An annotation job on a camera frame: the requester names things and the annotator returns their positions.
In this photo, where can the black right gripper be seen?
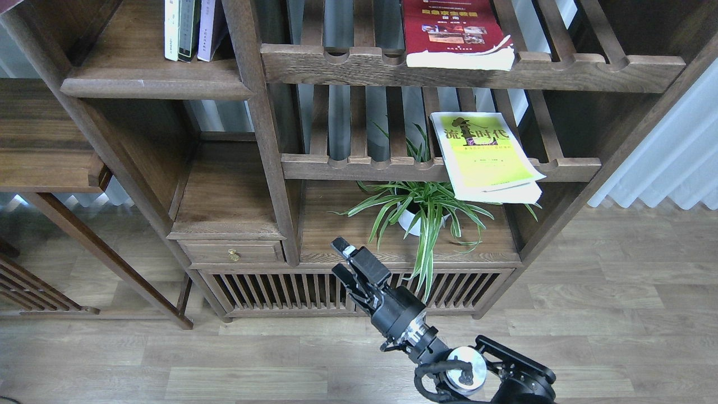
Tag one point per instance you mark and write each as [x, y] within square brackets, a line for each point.
[395, 311]

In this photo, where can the maroon book white characters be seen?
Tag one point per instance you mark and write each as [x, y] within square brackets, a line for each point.
[6, 5]

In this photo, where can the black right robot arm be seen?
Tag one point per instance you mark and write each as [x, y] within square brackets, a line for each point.
[442, 374]

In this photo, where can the red book on top shelf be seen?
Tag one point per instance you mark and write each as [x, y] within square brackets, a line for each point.
[455, 35]

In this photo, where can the white plant pot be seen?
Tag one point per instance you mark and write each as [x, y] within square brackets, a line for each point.
[421, 219]

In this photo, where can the green spider plant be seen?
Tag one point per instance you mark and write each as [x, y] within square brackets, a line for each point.
[432, 203]

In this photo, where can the dark wooden bookshelf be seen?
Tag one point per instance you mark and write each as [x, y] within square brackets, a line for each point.
[239, 162]

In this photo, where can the yellow-green book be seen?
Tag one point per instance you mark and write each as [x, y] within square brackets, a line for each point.
[484, 160]

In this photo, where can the lavender upright book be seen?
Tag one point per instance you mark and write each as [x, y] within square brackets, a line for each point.
[212, 29]

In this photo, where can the dark green upright book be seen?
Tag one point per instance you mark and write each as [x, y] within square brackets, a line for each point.
[189, 18]

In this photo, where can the white upright book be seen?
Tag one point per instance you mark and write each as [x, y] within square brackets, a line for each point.
[171, 29]

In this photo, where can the white curtain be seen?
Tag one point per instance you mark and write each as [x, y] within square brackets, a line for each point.
[677, 160]

